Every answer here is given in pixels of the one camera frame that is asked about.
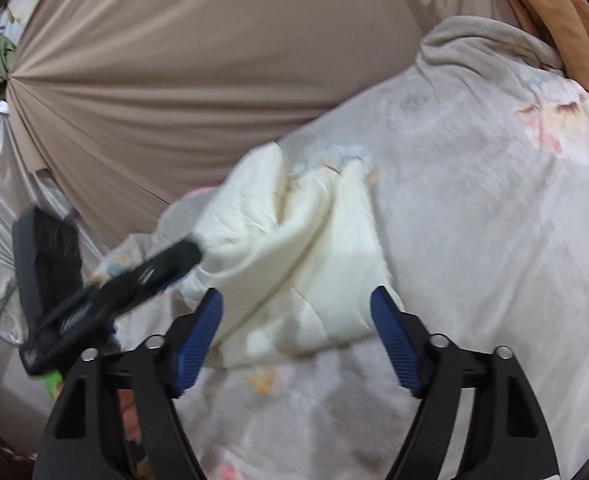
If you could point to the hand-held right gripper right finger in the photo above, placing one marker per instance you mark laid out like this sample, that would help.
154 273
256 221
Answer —
397 342

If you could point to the cream quilted jacket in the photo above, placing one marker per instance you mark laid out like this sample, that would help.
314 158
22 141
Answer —
314 260

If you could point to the green pillow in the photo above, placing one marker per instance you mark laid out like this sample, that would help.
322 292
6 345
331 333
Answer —
55 384

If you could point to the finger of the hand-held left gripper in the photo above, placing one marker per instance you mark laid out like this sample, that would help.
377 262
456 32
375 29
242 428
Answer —
159 267

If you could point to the grey floral fleece blanket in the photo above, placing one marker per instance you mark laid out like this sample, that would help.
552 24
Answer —
474 210

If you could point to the orange cloth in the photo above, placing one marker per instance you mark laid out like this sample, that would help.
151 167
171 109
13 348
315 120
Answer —
564 10

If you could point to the beige draped cloth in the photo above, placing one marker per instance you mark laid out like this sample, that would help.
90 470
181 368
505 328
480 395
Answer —
199 60

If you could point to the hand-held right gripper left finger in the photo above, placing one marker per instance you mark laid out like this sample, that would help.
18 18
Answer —
197 342

